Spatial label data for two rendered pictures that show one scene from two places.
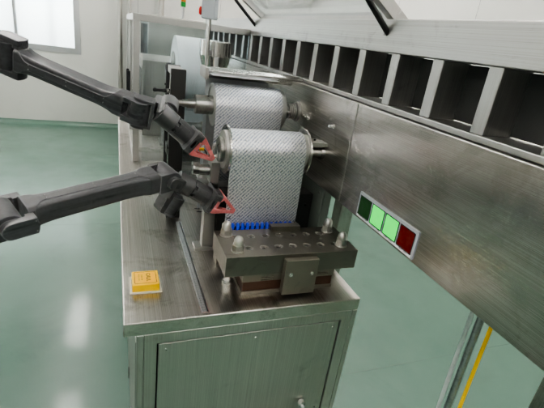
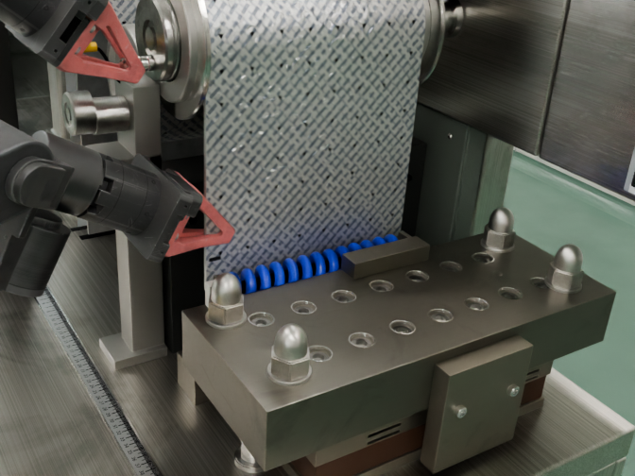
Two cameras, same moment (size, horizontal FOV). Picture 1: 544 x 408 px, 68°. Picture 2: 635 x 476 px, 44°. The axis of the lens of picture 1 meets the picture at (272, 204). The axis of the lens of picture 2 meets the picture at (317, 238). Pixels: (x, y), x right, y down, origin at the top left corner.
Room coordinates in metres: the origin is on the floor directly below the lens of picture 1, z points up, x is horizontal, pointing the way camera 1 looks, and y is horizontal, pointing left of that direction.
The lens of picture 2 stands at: (0.46, 0.16, 1.42)
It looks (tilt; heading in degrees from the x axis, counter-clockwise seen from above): 27 degrees down; 349
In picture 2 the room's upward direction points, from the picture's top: 4 degrees clockwise
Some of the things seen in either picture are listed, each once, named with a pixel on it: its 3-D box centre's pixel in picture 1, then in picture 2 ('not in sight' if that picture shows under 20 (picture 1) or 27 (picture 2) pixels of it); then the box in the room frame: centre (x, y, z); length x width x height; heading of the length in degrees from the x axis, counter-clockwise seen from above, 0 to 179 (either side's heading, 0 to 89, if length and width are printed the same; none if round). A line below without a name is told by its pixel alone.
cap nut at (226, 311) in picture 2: (227, 227); (226, 297); (1.06, 0.12, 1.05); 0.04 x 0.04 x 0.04
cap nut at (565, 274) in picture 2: (342, 238); (567, 264); (1.09, -0.22, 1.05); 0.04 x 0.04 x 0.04
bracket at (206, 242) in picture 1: (205, 205); (125, 228); (1.20, 0.21, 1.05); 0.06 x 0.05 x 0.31; 112
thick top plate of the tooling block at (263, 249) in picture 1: (284, 248); (406, 326); (1.07, -0.06, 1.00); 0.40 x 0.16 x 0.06; 112
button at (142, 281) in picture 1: (145, 281); not in sight; (0.94, 0.32, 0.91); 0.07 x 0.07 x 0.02; 22
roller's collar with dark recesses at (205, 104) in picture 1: (203, 104); not in sight; (1.40, 0.28, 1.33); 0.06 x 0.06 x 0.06; 22
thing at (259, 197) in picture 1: (263, 199); (313, 183); (1.17, 0.03, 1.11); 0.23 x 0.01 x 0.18; 112
